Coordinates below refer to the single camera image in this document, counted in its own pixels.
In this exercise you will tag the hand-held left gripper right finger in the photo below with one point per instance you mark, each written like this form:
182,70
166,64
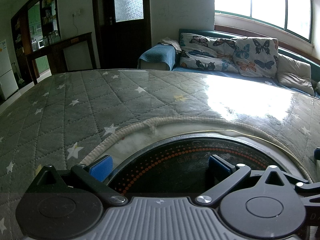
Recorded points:
218,163

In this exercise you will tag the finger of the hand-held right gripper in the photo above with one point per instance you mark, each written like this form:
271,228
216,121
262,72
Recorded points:
308,187
317,153

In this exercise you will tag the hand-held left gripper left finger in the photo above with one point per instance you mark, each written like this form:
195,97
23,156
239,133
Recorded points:
101,167

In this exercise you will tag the black round induction cooktop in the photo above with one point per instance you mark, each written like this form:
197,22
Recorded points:
175,160

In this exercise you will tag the grey quilted star table cover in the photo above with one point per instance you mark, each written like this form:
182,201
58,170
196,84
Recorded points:
75,120

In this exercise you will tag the beige cushion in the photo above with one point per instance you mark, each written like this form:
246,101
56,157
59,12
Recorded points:
292,72

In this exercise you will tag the long butterfly print pillow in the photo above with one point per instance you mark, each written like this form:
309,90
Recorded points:
200,55

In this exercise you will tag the square butterfly print pillow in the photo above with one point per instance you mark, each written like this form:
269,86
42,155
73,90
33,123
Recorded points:
257,57

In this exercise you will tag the dark wooden glass door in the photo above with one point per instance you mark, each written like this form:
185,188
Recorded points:
125,42

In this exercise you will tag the teal sofa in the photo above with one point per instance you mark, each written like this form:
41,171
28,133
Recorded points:
220,33

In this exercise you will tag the dark wooden console table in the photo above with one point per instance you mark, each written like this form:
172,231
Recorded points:
57,45

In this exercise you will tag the beige towel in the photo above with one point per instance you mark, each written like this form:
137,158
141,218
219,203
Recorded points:
170,42

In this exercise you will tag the white refrigerator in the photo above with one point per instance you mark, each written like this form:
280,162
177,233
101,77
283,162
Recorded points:
6,75

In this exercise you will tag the white microwave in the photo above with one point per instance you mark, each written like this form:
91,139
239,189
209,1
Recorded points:
40,44

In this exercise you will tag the dark wooden display cabinet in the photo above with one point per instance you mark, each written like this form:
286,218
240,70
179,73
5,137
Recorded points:
23,30

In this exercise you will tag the white wall socket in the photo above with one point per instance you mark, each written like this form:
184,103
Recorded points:
76,13

